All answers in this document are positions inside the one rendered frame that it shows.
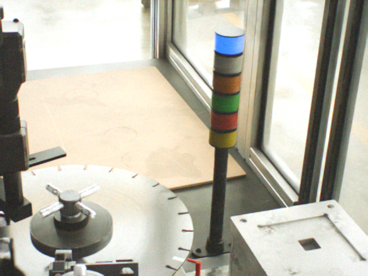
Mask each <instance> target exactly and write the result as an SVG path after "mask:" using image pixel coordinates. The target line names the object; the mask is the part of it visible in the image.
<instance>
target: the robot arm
mask: <svg viewBox="0 0 368 276"><path fill-rule="evenodd" d="M123 268H130V269H123ZM49 276H139V263H138V261H137V260H136V258H119V259H112V260H110V261H96V263H77V264H76V261H72V250H56V252H55V261H53V262H51V263H50V266H49Z"/></svg>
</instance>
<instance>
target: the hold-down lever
mask: <svg viewBox="0 0 368 276"><path fill-rule="evenodd" d="M2 43H3V30H2V19H1V17H0V47H1V45H2ZM2 86H4V79H3V69H2V58H1V48H0V87H2Z"/></svg>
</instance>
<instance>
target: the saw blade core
mask: <svg viewBox="0 0 368 276"><path fill-rule="evenodd" d="M112 169H113V167H109V166H100V165H87V170H85V165H62V166H60V171H59V170H58V166H53V167H48V168H42V169H37V170H32V173H33V174H34V175H35V176H32V173H31V172H30V171H28V172H25V173H22V174H21V178H22V189H23V195H24V197H25V198H27V199H28V200H29V201H30V202H31V203H32V212H33V215H32V216H31V217H28V218H26V219H24V220H21V221H19V222H16V223H14V222H13V221H12V220H11V223H10V226H7V225H6V226H2V227H0V276H49V266H50V263H51V262H53V261H55V253H54V252H50V251H47V250H44V249H42V248H40V247H39V246H38V245H37V244H35V243H34V241H33V240H32V238H31V235H30V221H31V218H32V217H33V216H34V214H35V213H36V212H37V211H39V210H40V209H41V208H43V207H45V206H47V205H49V204H52V203H55V202H58V201H59V199H58V197H57V196H55V195H53V194H52V193H50V192H49V191H47V190H46V185H47V184H49V183H51V184H52V185H53V186H55V187H57V188H58V189H60V190H61V191H65V190H68V189H73V190H76V191H78V192H80V191H82V190H84V189H86V188H88V187H90V186H92V185H94V184H97V185H99V187H100V188H99V190H98V191H97V192H95V193H93V194H91V195H89V196H87V197H85V198H83V199H82V200H88V201H91V202H94V203H98V204H100V205H102V206H103V207H104V208H106V209H107V210H108V211H109V212H110V214H111V215H112V218H113V231H112V234H111V235H110V237H109V238H108V239H107V240H106V241H105V242H104V243H103V244H101V245H100V246H98V247H96V248H94V249H92V250H89V251H86V252H81V253H77V254H72V261H76V264H77V263H96V261H110V260H112V259H119V258H136V260H137V261H138V263H139V276H173V275H174V274H175V273H176V271H178V270H179V269H180V267H181V266H182V265H183V263H184V262H185V260H186V258H187V256H188V254H189V252H190V250H191V247H192V243H193V223H192V219H191V216H190V214H189V212H188V210H187V208H186V207H185V205H184V203H183V202H182V201H181V200H180V199H179V198H178V197H177V196H176V195H175V194H174V193H173V192H172V191H171V190H169V189H168V188H166V187H165V186H163V185H162V184H159V182H157V181H155V180H153V179H151V178H149V177H146V176H143V175H141V174H138V175H137V173H135V172H132V171H128V170H124V169H119V168H114V169H113V170H112ZM111 170H112V172H111ZM134 177H136V178H135V179H133V178H134ZM153 187H155V188H153ZM169 199H171V200H169ZM179 214H182V215H179ZM183 231H185V232H183ZM178 249H182V250H178ZM174 256H176V257H180V258H184V259H185V260H184V261H183V262H182V261H178V260H175V259H173V257H174ZM166 267H170V268H166Z"/></svg>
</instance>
